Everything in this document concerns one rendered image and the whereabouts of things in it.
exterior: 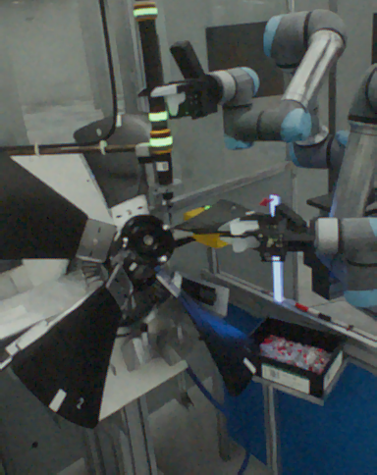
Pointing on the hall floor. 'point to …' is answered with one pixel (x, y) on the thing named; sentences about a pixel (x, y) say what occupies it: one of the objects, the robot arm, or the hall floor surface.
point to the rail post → (220, 414)
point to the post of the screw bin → (272, 430)
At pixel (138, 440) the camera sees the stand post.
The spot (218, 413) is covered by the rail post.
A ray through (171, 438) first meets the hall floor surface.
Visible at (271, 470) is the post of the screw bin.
